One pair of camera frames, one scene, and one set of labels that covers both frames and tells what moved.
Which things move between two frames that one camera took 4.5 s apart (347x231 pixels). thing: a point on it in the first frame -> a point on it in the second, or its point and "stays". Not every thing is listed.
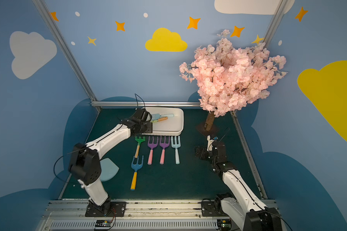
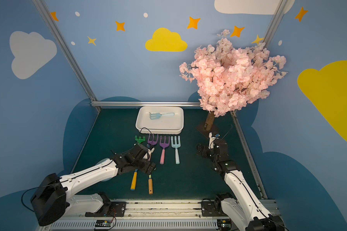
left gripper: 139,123 -> 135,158
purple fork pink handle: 164,146 stays
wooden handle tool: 163,118 -> 150,185
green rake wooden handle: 139,140 stays
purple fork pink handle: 152,146 stays
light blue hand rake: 176,146 stays
